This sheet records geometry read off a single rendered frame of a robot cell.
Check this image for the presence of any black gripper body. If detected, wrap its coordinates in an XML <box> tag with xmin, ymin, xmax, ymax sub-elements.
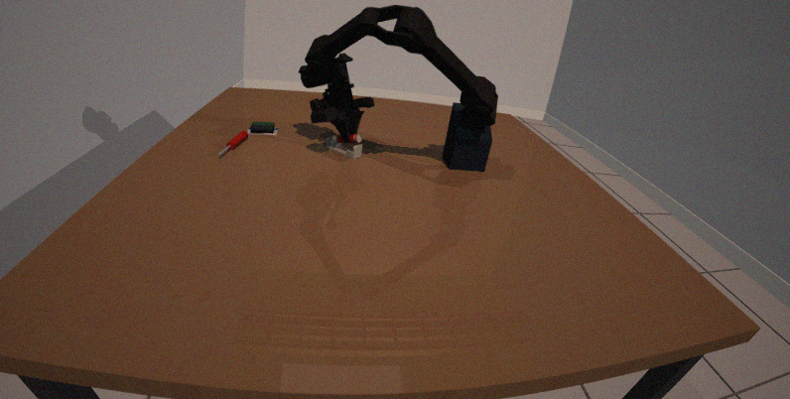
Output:
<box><xmin>311</xmin><ymin>80</ymin><xmax>374</xmax><ymax>124</ymax></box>

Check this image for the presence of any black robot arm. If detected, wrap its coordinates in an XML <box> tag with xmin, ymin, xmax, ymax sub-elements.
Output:
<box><xmin>299</xmin><ymin>5</ymin><xmax>498</xmax><ymax>133</ymax></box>

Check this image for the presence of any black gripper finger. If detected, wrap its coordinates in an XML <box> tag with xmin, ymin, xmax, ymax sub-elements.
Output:
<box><xmin>328</xmin><ymin>116</ymin><xmax>350</xmax><ymax>143</ymax></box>
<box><xmin>345</xmin><ymin>111</ymin><xmax>364</xmax><ymax>134</ymax></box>

